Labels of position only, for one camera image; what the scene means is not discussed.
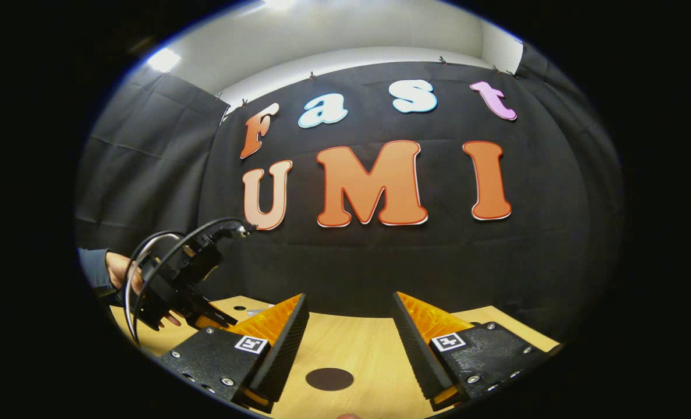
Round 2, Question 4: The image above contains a dark brown round coaster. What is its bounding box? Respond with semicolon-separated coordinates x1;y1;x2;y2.
306;367;355;392

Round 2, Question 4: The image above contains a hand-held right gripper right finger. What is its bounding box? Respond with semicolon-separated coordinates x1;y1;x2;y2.
392;291;561;412

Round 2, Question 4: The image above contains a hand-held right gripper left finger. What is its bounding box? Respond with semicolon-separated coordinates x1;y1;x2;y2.
158;293;310;415

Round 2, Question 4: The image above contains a black cable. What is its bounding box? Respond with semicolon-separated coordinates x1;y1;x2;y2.
123;218;257;347

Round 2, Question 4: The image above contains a wooden desktop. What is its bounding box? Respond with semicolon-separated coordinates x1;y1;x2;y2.
109;295;561;419

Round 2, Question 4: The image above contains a black backdrop cloth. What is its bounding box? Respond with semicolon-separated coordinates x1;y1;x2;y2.
75;44;625;344

